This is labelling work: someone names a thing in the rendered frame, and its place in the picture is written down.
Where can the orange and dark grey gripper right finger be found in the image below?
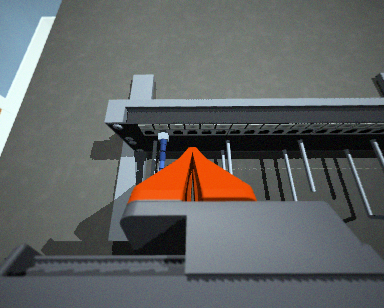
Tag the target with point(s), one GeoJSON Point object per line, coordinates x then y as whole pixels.
{"type": "Point", "coordinates": [215, 183]}

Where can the blue patch cord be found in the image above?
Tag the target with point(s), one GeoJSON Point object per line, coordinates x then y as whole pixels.
{"type": "Point", "coordinates": [162, 158]}

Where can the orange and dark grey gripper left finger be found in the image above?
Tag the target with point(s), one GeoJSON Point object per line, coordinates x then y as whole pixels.
{"type": "Point", "coordinates": [170, 183]}

